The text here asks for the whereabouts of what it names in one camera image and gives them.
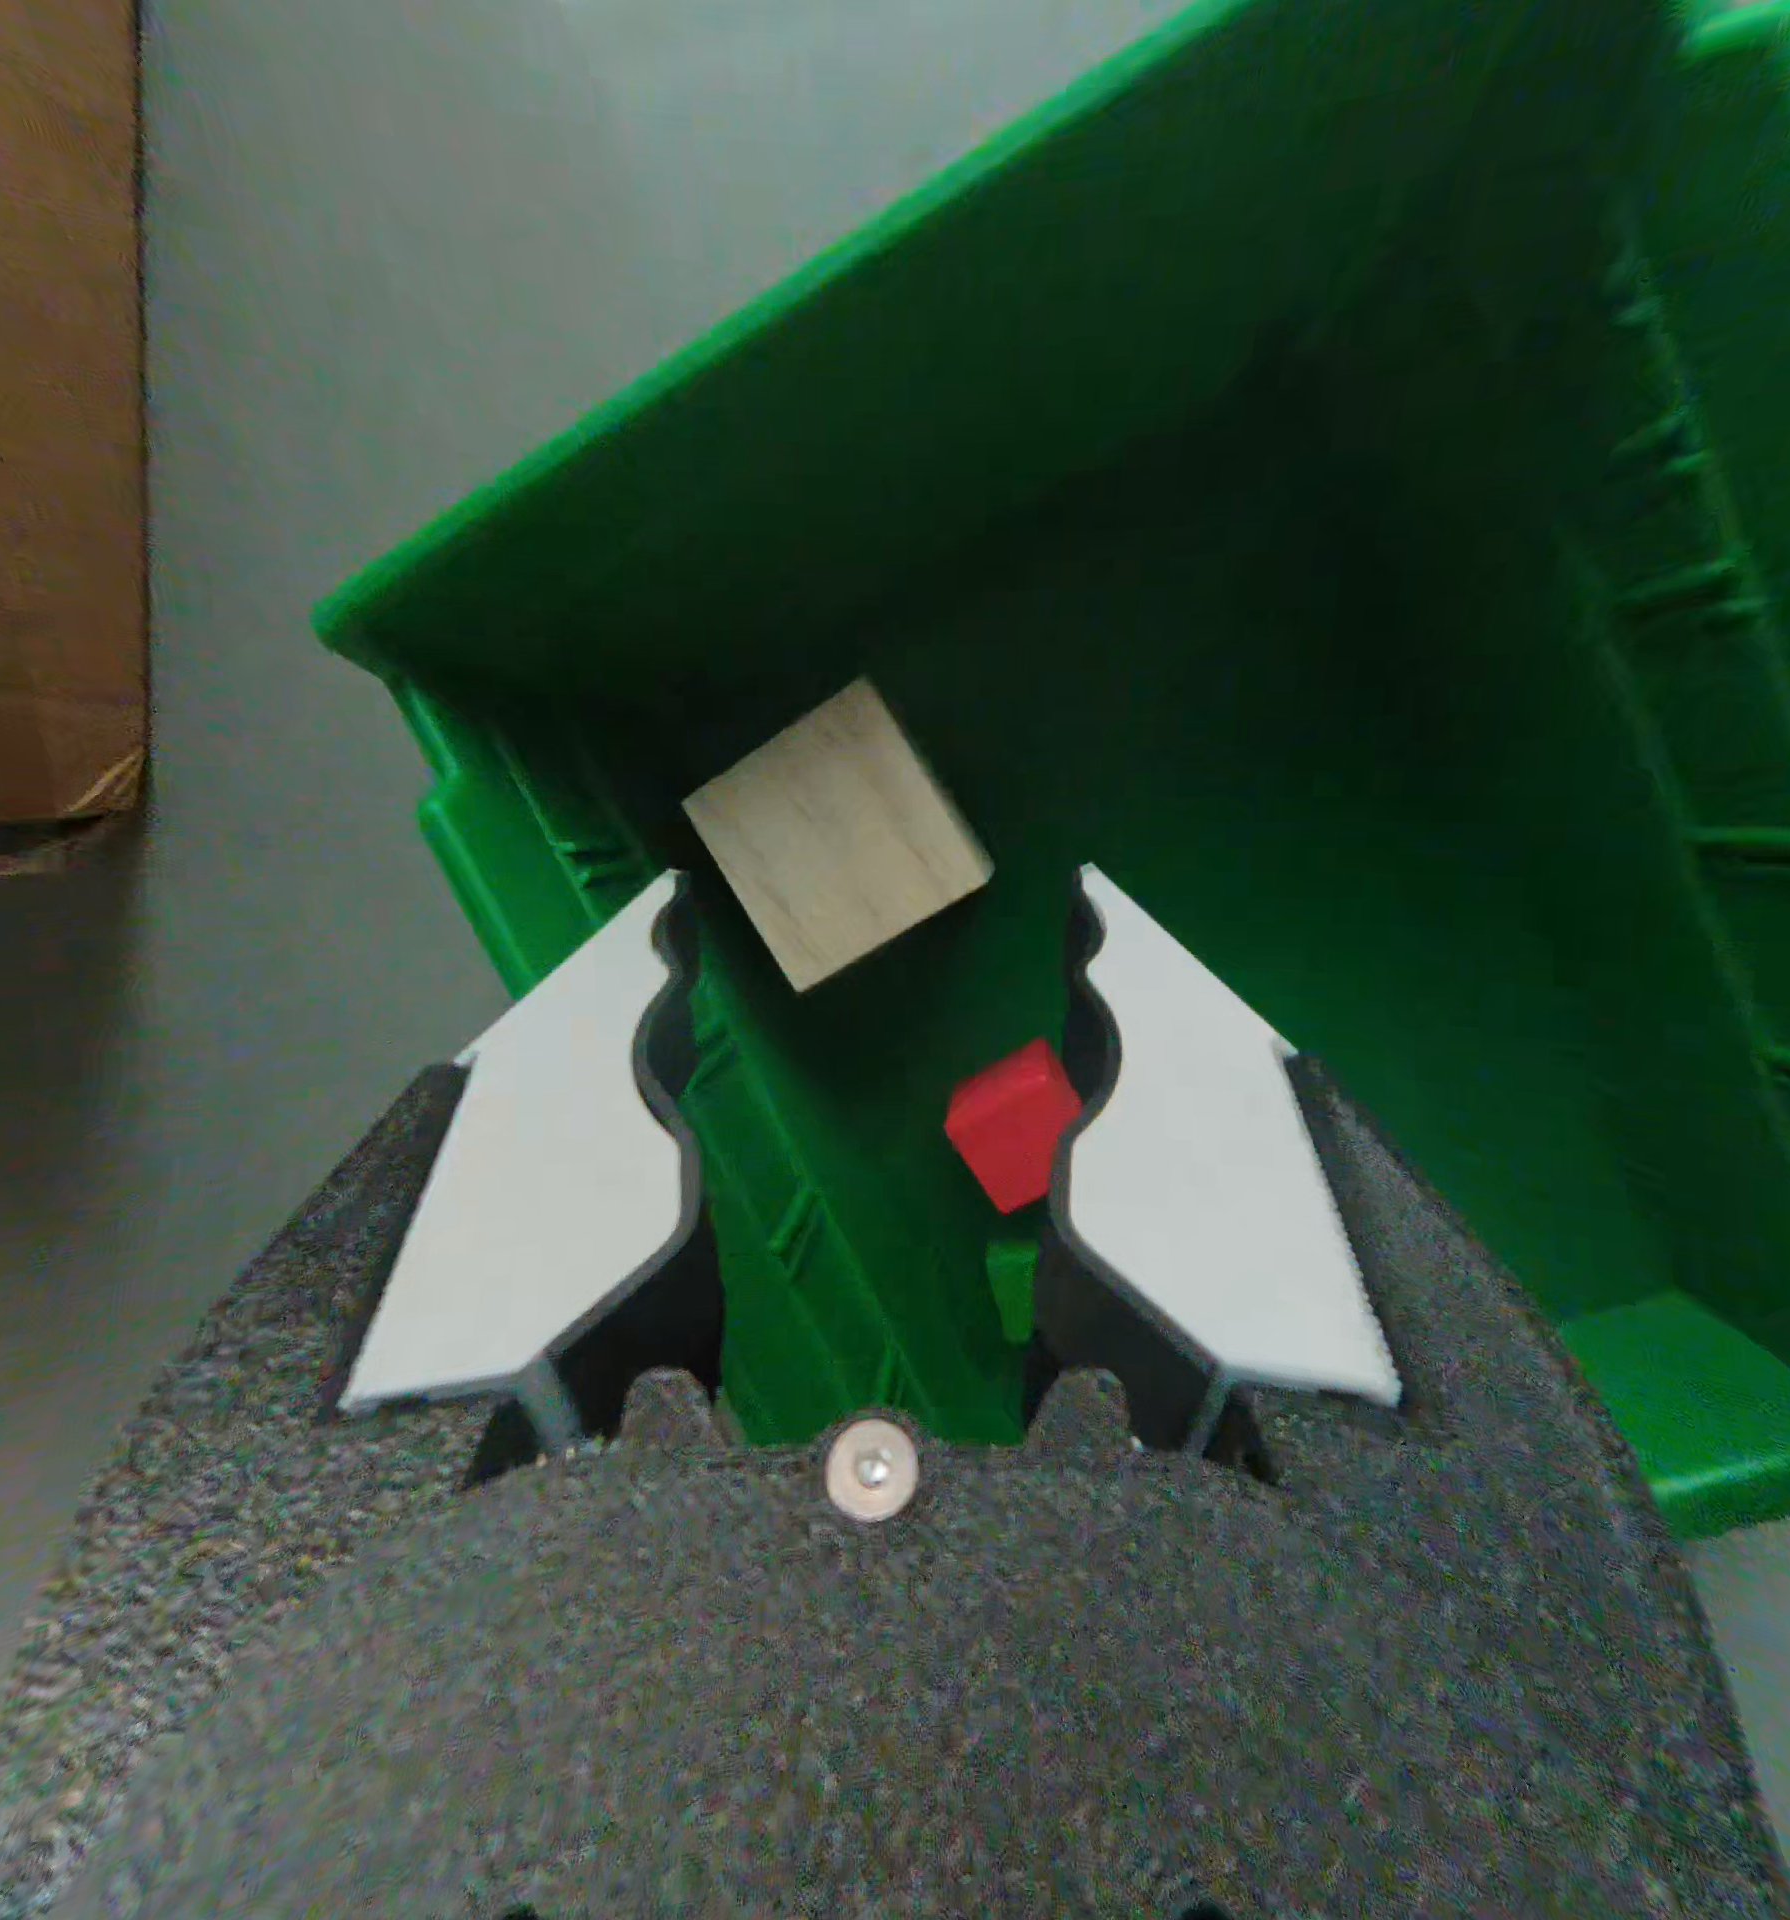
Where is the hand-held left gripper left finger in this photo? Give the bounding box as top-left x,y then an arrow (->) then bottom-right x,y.
337,872 -> 724,1455

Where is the large plain wooden cube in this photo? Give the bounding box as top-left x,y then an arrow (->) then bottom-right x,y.
680,673 -> 995,996

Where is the red wooden cube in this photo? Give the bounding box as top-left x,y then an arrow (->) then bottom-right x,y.
943,1037 -> 1084,1216

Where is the green plastic bin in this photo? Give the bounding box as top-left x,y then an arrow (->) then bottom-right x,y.
310,0 -> 1790,1547

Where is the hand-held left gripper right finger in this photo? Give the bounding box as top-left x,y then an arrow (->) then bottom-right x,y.
1027,863 -> 1402,1455

